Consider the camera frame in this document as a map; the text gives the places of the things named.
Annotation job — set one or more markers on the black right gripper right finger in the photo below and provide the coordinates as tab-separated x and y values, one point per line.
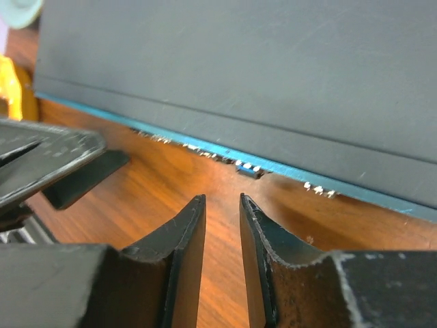
290	283

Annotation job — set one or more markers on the mint green flower plate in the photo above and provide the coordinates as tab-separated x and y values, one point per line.
19	14

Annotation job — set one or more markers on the black network switch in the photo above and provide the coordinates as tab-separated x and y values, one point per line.
339	94

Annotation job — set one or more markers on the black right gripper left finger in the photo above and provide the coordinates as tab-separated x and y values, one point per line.
153	282

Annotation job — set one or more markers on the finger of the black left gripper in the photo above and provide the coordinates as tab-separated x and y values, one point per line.
35	155
69	189

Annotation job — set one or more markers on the yellow scalloped plate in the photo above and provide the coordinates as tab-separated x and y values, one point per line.
16	91

